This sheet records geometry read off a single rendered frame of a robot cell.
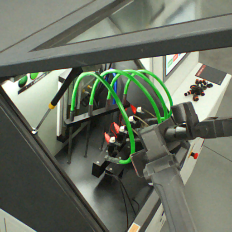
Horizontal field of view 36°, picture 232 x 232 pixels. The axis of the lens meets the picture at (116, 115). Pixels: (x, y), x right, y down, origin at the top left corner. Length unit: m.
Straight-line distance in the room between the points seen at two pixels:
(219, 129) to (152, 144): 0.31
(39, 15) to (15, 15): 0.09
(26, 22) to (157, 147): 0.70
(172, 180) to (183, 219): 0.12
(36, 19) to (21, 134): 0.45
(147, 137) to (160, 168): 0.09
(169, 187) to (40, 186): 0.60
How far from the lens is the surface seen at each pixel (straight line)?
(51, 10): 1.44
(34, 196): 1.35
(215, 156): 3.17
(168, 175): 0.81
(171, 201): 0.75
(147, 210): 1.45
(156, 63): 1.67
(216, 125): 1.15
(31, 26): 1.32
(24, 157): 1.22
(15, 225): 1.63
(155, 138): 0.89
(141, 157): 1.01
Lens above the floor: 2.12
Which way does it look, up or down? 40 degrees down
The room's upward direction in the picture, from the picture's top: 10 degrees clockwise
